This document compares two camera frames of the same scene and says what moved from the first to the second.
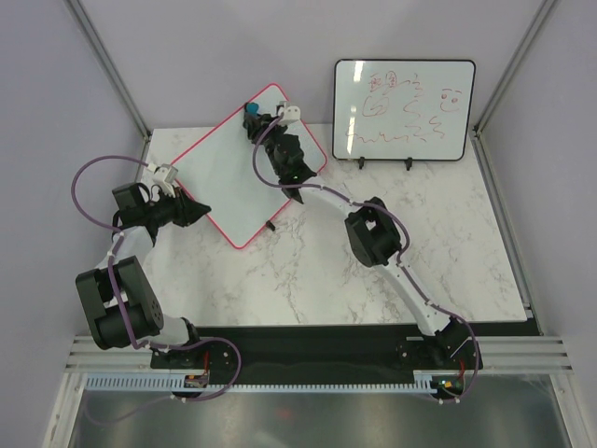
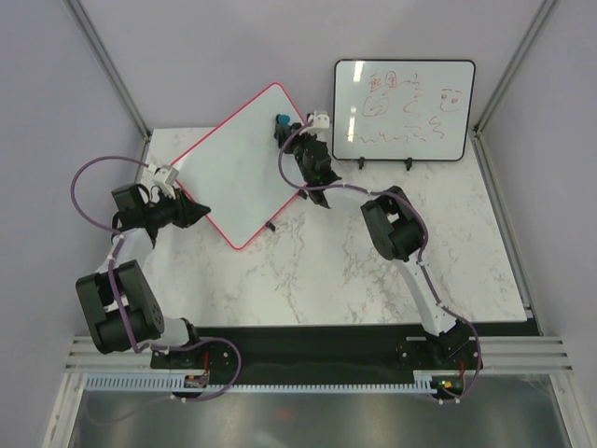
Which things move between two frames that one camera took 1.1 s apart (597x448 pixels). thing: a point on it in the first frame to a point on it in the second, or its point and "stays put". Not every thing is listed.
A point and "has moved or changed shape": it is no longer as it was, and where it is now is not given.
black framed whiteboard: (397, 109) stays put
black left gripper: (182, 208) stays put
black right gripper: (255, 125) to (281, 133)
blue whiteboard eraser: (251, 107) has moved or changed shape
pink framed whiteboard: (220, 174) stays put
